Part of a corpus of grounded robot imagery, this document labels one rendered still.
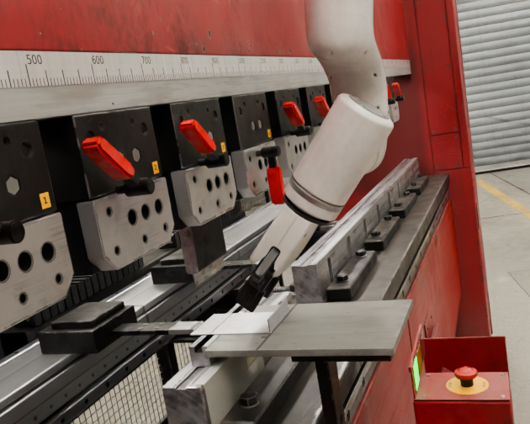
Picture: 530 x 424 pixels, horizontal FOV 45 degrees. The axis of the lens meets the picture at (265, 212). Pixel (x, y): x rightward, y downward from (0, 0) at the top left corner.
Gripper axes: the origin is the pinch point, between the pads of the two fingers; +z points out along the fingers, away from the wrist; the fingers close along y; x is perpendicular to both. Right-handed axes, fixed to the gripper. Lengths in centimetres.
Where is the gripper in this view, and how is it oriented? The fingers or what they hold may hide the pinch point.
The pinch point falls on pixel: (257, 290)
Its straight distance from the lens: 95.9
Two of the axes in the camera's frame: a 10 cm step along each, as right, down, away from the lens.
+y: -3.5, 2.1, -9.1
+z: -4.7, 8.0, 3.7
